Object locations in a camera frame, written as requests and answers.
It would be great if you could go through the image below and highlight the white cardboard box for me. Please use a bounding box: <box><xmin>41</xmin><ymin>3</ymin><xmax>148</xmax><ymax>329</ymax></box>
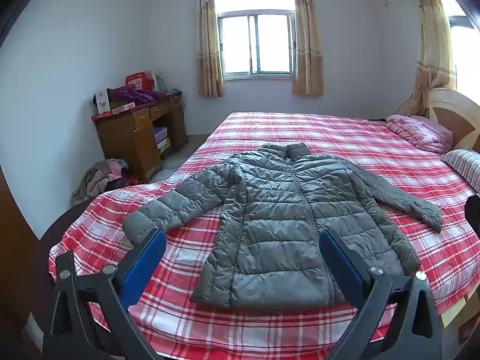
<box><xmin>93</xmin><ymin>90</ymin><xmax>111</xmax><ymax>115</ymax></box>

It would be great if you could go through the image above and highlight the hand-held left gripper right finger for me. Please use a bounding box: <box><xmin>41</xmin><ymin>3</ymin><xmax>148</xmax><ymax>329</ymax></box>
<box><xmin>319</xmin><ymin>229</ymin><xmax>443</xmax><ymax>360</ymax></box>

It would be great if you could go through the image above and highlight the grey puffer jacket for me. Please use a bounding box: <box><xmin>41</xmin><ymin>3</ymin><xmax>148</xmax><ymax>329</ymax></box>
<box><xmin>122</xmin><ymin>142</ymin><xmax>443</xmax><ymax>308</ymax></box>

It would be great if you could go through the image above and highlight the bed with red plaid sheet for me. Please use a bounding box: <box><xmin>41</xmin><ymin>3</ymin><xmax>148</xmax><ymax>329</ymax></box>
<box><xmin>49</xmin><ymin>112</ymin><xmax>480</xmax><ymax>349</ymax></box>

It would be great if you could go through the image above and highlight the striped pillow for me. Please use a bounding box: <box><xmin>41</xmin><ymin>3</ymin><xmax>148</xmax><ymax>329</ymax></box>
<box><xmin>442</xmin><ymin>149</ymin><xmax>480</xmax><ymax>192</ymax></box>

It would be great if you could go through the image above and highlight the purple garment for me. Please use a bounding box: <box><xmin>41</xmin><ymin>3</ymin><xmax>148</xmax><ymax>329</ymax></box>
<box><xmin>107</xmin><ymin>84</ymin><xmax>155</xmax><ymax>103</ymax></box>

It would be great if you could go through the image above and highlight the wooden bed headboard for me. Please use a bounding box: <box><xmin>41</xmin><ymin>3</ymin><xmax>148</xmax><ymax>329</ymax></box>
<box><xmin>424</xmin><ymin>88</ymin><xmax>480</xmax><ymax>154</ymax></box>

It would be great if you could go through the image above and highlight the pink quilt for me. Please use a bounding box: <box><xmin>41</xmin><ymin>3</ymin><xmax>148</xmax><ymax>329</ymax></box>
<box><xmin>386</xmin><ymin>114</ymin><xmax>454</xmax><ymax>154</ymax></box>

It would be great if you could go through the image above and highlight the stack of boxes under desk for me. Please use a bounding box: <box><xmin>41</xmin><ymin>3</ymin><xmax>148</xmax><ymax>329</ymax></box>
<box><xmin>154</xmin><ymin>127</ymin><xmax>171</xmax><ymax>154</ymax></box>

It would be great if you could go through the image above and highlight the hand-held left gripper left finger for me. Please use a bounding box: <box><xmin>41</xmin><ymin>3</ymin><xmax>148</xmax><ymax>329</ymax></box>
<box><xmin>43</xmin><ymin>228</ymin><xmax>167</xmax><ymax>360</ymax></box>

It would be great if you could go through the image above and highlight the pile of clothes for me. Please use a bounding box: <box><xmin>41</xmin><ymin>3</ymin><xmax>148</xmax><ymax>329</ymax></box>
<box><xmin>71</xmin><ymin>159</ymin><xmax>130</xmax><ymax>205</ymax></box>

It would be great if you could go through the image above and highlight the sliding window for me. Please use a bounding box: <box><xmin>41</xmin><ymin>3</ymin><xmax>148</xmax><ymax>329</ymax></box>
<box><xmin>214</xmin><ymin>0</ymin><xmax>297</xmax><ymax>81</ymax></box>

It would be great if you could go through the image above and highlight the bright side window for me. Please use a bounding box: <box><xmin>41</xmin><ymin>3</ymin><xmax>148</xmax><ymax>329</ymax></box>
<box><xmin>435</xmin><ymin>0</ymin><xmax>480</xmax><ymax>94</ymax></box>

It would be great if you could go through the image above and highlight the brown wooden desk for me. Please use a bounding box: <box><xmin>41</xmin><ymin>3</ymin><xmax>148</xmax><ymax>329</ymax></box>
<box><xmin>91</xmin><ymin>95</ymin><xmax>188</xmax><ymax>182</ymax></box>

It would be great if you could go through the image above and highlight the beige patterned curtain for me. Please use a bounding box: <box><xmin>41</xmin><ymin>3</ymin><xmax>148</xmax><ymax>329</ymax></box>
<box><xmin>395</xmin><ymin>0</ymin><xmax>456</xmax><ymax>117</ymax></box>
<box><xmin>292</xmin><ymin>0</ymin><xmax>324</xmax><ymax>97</ymax></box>
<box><xmin>196</xmin><ymin>0</ymin><xmax>225</xmax><ymax>99</ymax></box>

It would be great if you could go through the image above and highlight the red cardboard box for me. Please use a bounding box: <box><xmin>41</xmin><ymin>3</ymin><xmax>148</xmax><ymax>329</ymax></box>
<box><xmin>125</xmin><ymin>70</ymin><xmax>157</xmax><ymax>91</ymax></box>

